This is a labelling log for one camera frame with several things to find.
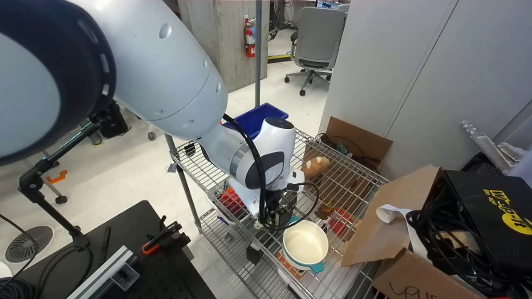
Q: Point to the red plastic object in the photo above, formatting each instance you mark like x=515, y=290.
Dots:
x=230, y=201

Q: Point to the round floor grille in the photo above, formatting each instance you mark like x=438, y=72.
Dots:
x=28, y=243

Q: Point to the brown bread loaf toy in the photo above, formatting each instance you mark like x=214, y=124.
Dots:
x=314, y=166

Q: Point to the grey office chair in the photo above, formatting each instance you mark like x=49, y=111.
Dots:
x=318, y=41

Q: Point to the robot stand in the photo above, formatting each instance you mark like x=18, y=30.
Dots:
x=166, y=274

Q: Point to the aluminium profile bar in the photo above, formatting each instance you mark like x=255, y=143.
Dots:
x=104, y=272

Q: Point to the black bag with yellow print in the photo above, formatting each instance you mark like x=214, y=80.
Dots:
x=486, y=216

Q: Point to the brown toy figure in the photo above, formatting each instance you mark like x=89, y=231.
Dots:
x=324, y=211

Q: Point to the red fire extinguisher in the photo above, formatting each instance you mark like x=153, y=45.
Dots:
x=249, y=39

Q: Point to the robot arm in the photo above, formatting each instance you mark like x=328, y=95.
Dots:
x=158, y=70

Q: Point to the large cardboard box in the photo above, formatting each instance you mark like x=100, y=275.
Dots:
x=386, y=241

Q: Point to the blue plastic bin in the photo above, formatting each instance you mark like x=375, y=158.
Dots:
x=255, y=118

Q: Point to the black and orange clamp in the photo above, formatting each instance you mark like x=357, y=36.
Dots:
x=166, y=237

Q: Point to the orange floor marker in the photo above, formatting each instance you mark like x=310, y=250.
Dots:
x=57, y=177

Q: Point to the white paper strip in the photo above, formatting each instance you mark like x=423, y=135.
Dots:
x=395, y=214

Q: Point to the red toy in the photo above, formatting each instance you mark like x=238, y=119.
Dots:
x=338, y=223

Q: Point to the open cardboard box with items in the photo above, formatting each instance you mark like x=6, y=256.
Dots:
x=361, y=141

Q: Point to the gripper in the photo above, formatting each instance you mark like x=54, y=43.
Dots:
x=286, y=207

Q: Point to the grey metal pole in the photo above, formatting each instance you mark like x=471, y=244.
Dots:
x=258, y=50

